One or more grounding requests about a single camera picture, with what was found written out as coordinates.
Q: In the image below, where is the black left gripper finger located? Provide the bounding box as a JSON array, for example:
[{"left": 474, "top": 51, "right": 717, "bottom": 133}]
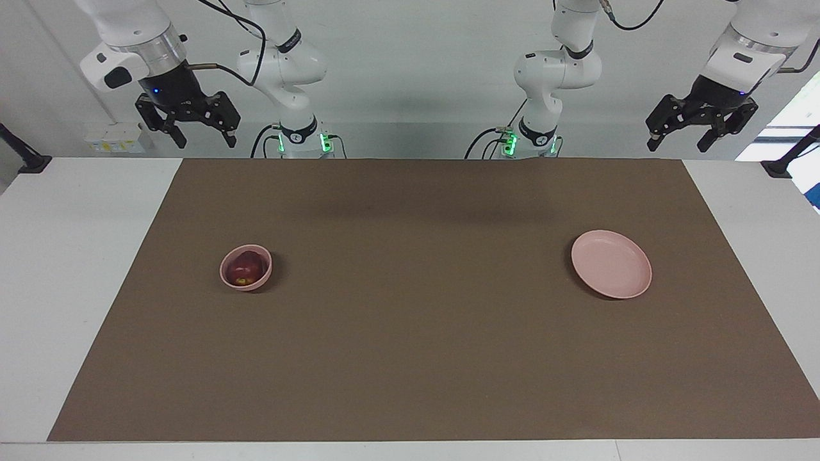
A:
[
  {"left": 696, "top": 100, "right": 759, "bottom": 154},
  {"left": 645, "top": 95, "right": 690, "bottom": 153}
]

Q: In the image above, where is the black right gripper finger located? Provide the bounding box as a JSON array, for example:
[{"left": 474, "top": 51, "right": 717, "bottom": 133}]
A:
[
  {"left": 135, "top": 95, "right": 187, "bottom": 150},
  {"left": 204, "top": 91, "right": 242, "bottom": 149}
]

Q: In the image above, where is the dark red apple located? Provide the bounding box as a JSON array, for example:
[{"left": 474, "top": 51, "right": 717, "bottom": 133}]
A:
[{"left": 229, "top": 250, "right": 265, "bottom": 286}]

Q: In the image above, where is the pink plate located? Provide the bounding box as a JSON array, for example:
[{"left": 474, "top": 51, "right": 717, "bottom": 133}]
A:
[{"left": 571, "top": 229, "right": 653, "bottom": 300}]

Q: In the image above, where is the pink bowl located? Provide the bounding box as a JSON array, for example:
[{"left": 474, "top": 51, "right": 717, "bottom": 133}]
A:
[{"left": 219, "top": 243, "right": 274, "bottom": 293}]

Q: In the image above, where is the black clamp stand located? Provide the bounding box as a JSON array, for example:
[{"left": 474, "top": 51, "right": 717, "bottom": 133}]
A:
[
  {"left": 760, "top": 124, "right": 820, "bottom": 179},
  {"left": 0, "top": 122, "right": 53, "bottom": 175}
]

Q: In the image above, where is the brown table mat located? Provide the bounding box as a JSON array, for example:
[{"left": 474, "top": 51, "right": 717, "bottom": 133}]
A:
[{"left": 47, "top": 158, "right": 820, "bottom": 442}]

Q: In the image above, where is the white wall socket box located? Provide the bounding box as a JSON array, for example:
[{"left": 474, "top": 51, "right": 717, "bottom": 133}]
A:
[{"left": 83, "top": 121, "right": 146, "bottom": 155}]

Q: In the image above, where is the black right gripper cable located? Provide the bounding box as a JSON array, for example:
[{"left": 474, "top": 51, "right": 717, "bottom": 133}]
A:
[{"left": 185, "top": 0, "right": 267, "bottom": 88}]

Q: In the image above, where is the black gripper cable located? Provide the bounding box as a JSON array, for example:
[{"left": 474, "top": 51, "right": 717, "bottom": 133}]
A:
[
  {"left": 598, "top": 0, "right": 820, "bottom": 75},
  {"left": 185, "top": 0, "right": 267, "bottom": 88}
]

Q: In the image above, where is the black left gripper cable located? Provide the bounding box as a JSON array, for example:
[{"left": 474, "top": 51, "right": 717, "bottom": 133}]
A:
[{"left": 598, "top": 0, "right": 820, "bottom": 75}]

